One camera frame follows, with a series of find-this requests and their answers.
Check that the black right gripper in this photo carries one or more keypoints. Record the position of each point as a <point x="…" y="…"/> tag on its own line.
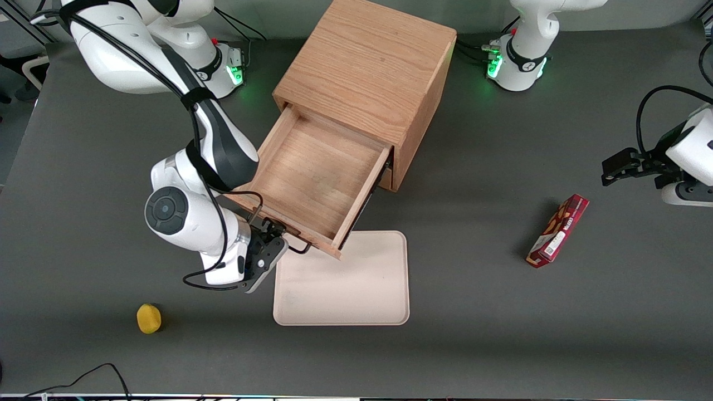
<point x="263" y="232"/>

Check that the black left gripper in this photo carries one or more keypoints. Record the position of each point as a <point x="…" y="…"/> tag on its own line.
<point x="656" y="162"/>

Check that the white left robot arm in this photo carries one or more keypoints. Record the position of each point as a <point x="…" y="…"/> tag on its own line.
<point x="523" y="67"/>

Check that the wooden drawer cabinet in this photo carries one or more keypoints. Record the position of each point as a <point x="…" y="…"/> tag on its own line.
<point x="367" y="61"/>

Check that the red snack box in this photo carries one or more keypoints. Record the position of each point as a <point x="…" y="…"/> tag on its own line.
<point x="558" y="231"/>

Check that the beige plastic tray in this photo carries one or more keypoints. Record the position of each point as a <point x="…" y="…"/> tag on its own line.
<point x="356" y="284"/>

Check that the yellow lemon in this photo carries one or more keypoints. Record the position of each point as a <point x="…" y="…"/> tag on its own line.
<point x="149" y="318"/>

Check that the white metal frame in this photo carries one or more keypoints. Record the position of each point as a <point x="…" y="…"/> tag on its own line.
<point x="33" y="62"/>

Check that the aluminium frame rail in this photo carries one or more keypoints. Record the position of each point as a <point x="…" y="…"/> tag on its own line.
<point x="28" y="28"/>

